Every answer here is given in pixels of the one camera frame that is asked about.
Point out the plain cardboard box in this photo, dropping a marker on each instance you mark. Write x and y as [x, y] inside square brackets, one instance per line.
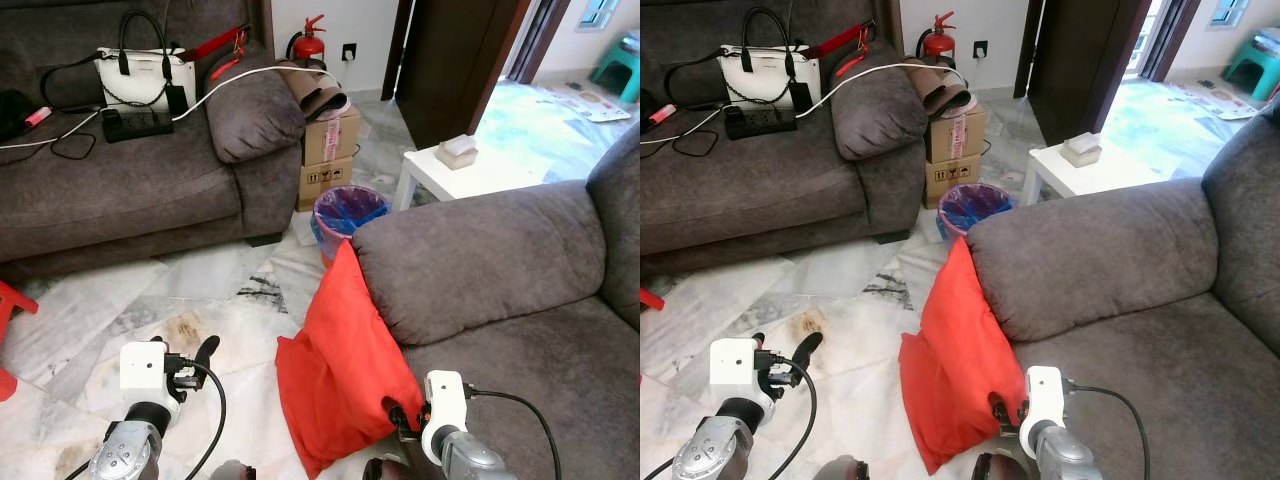
[950, 184]
[325, 188]

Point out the grey two-seat fabric sofa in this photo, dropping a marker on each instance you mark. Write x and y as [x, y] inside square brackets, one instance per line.
[500, 260]
[1120, 260]

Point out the white side table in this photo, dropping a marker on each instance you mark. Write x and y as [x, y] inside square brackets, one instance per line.
[480, 178]
[1100, 178]

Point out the beige tissue box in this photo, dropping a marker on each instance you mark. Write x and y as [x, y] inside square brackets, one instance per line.
[1081, 150]
[458, 152]

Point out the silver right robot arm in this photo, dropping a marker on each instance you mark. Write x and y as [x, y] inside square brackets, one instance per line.
[470, 462]
[1062, 458]

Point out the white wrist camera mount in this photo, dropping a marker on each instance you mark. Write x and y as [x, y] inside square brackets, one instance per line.
[142, 368]
[733, 365]
[444, 405]
[1042, 398]

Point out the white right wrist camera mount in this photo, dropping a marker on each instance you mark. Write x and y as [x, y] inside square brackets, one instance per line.
[1042, 398]
[444, 405]

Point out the cardboard box with red tape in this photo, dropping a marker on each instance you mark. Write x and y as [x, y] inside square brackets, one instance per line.
[958, 138]
[335, 140]

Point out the brown rolled mat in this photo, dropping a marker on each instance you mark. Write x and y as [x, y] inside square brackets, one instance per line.
[943, 90]
[318, 92]

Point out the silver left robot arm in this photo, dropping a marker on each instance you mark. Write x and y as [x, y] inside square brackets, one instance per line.
[715, 450]
[125, 450]

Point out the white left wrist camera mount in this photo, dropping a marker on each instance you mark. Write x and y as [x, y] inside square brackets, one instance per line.
[142, 368]
[733, 365]

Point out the robot left leg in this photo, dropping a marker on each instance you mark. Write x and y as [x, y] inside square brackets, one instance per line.
[232, 470]
[842, 467]

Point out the dark wooden door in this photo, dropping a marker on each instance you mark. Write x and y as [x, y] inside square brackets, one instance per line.
[455, 70]
[1085, 65]

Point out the robot leg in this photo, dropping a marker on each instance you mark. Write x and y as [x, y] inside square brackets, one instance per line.
[842, 467]
[232, 470]
[385, 470]
[1000, 467]

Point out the blue plastic bin bag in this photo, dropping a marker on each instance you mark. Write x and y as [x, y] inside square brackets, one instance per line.
[350, 205]
[975, 202]

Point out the black power strip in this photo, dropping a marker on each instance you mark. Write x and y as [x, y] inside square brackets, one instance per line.
[760, 122]
[135, 125]

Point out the small pink item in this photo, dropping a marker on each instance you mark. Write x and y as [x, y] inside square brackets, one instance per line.
[38, 116]
[662, 114]

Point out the black wall socket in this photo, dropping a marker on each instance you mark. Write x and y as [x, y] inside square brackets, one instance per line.
[349, 52]
[980, 49]

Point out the large grey fabric sofa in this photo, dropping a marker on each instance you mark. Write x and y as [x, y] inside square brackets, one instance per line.
[750, 200]
[120, 200]

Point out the red plastic bin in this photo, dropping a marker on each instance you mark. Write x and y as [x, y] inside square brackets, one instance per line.
[328, 249]
[944, 236]

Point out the red fire extinguisher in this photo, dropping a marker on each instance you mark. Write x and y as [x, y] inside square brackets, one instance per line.
[310, 45]
[937, 42]

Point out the black cloth item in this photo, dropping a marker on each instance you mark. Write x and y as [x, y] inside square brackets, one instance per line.
[12, 112]
[647, 105]

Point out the green plastic stool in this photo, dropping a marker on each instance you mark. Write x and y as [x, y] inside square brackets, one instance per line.
[1255, 72]
[618, 75]

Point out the robot right leg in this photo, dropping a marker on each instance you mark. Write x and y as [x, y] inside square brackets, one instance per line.
[385, 470]
[1000, 467]

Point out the red pillow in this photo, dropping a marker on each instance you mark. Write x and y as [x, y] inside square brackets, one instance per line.
[345, 370]
[955, 370]

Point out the red plastic stool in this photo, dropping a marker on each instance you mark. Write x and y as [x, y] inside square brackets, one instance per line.
[650, 298]
[12, 300]

